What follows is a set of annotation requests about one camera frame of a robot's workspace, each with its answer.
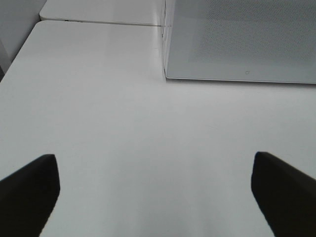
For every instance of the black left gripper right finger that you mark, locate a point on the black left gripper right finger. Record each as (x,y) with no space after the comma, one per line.
(285,195)

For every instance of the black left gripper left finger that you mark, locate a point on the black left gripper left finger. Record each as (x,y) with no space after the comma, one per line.
(28,197)

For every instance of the white microwave door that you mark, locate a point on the white microwave door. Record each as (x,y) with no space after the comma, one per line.
(244,40)

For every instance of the white microwave oven body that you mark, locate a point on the white microwave oven body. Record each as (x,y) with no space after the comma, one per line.
(166,20)

